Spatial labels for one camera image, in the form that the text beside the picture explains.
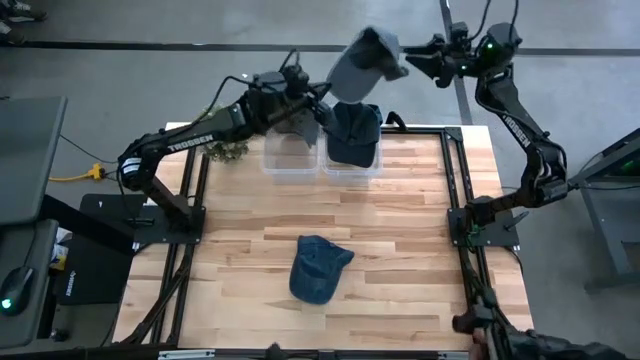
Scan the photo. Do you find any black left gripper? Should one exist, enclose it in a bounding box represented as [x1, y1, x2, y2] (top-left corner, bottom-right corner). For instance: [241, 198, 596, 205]
[259, 69, 337, 128]

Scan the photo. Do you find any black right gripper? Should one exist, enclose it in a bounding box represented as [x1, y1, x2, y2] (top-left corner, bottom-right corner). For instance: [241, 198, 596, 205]
[403, 22, 481, 89]

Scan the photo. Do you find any grey baseball cap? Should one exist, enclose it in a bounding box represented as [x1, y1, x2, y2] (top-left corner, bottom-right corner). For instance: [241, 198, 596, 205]
[272, 107, 321, 147]
[327, 25, 410, 105]

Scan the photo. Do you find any dark navy baseball cap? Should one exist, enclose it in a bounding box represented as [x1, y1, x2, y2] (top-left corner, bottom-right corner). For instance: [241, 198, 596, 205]
[327, 102, 385, 169]

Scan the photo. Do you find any blue denim baseball cap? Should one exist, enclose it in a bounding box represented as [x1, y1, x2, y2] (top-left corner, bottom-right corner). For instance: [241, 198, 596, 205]
[288, 234, 356, 306]

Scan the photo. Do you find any clear plastic bin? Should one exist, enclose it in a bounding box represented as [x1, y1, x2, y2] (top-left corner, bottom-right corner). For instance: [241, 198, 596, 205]
[322, 103, 385, 179]
[261, 107, 324, 177]

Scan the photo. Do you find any small green potted plant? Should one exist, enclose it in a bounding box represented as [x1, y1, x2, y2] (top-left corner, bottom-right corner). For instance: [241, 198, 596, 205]
[202, 102, 251, 164]

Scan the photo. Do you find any grey framed work table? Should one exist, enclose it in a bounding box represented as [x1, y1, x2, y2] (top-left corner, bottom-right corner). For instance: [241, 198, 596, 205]
[554, 127, 640, 294]

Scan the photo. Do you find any black computer case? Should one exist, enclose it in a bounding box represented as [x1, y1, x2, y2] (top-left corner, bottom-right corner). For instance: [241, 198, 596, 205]
[54, 193, 146, 306]

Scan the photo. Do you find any person's hand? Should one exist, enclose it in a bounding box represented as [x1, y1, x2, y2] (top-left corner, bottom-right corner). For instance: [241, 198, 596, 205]
[468, 339, 494, 360]

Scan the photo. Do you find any dark grey flat panel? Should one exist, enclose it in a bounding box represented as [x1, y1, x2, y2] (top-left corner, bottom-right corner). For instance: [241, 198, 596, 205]
[0, 95, 69, 227]

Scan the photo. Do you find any small printed carton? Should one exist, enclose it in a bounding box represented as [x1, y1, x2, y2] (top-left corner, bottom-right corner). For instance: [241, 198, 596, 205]
[49, 227, 71, 271]

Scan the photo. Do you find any grey desk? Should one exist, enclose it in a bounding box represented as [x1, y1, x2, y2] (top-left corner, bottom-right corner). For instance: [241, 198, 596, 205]
[0, 218, 60, 350]

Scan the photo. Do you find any black computer mouse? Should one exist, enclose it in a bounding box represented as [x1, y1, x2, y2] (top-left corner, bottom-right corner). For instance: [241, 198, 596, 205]
[0, 266, 35, 316]

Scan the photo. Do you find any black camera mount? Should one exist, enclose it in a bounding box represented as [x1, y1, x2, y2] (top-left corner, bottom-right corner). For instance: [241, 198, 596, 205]
[384, 110, 409, 132]

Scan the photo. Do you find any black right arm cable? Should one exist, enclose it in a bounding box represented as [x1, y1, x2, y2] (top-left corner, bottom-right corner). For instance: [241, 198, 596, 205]
[467, 0, 521, 41]

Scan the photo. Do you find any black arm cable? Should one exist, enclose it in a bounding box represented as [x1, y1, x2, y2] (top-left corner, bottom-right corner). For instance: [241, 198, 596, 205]
[197, 73, 259, 124]
[467, 0, 521, 41]

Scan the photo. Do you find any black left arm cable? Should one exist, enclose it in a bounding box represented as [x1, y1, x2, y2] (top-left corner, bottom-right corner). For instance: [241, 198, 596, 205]
[197, 73, 259, 124]

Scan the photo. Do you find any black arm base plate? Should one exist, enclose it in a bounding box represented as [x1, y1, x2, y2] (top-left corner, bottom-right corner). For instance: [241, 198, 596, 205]
[132, 192, 207, 245]
[447, 205, 521, 248]

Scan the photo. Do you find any yellow power cable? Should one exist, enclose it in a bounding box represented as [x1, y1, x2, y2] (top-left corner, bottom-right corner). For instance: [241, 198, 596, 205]
[48, 163, 107, 184]

